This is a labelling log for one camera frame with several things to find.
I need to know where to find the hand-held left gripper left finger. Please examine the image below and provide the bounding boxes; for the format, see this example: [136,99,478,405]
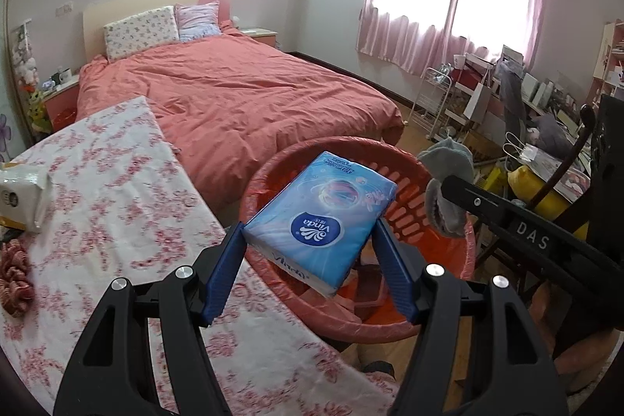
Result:
[53,222,247,416]

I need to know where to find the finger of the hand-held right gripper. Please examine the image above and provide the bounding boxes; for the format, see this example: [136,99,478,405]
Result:
[440,175,594,271]

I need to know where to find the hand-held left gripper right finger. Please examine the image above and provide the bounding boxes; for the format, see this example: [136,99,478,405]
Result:
[373,218,569,416]

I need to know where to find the red plastic laundry basket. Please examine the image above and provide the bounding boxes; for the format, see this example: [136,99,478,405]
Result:
[239,136,477,347]

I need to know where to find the grey sock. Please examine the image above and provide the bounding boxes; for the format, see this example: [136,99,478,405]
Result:
[417,138,477,238]

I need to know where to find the blue tissue pack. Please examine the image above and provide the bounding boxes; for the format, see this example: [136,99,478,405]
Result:
[242,151,398,298]

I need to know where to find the yellow bag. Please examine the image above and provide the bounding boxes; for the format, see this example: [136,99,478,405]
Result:
[506,164,594,223]

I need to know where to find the dark wooden chair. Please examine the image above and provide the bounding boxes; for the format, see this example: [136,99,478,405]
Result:
[529,104,596,213]

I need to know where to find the grey office chair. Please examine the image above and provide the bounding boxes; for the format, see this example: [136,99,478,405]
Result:
[497,67,530,145]

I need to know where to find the cluttered desk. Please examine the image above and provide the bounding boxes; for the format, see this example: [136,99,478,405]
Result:
[453,53,601,184]

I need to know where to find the floral tablecloth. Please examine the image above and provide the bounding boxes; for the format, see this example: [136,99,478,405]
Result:
[0,96,401,416]

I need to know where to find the white rolling rack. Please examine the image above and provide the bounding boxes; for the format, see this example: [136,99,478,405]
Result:
[407,66,465,142]

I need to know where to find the pink bookshelf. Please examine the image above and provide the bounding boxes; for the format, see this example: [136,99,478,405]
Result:
[592,20,624,106]

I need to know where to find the bed with salmon duvet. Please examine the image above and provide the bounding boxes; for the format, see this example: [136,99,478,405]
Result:
[77,28,405,213]

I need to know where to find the red scrunchie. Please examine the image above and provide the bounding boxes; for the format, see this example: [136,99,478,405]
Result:
[0,239,36,317]

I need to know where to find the white soft tissue pack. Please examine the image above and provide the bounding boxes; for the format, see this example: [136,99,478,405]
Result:
[0,161,56,234]

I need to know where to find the pink nightstand with cups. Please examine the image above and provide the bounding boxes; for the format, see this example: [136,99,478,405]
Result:
[41,74,82,135]

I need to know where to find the pink topped nightstand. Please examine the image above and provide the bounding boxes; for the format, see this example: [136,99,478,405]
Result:
[241,27,280,51]

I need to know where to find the pink striped pillow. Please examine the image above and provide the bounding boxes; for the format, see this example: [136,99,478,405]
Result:
[174,2,222,43]

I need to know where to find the floral pillow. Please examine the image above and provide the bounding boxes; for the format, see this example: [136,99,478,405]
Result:
[102,5,181,62]

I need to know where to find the wardrobe sliding door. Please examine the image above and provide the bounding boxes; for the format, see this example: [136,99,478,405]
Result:
[0,0,21,164]

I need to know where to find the hanging plush toys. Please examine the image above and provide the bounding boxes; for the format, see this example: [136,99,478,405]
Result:
[10,23,52,139]

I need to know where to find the beige and pink headboard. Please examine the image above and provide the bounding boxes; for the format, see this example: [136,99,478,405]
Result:
[82,0,233,61]

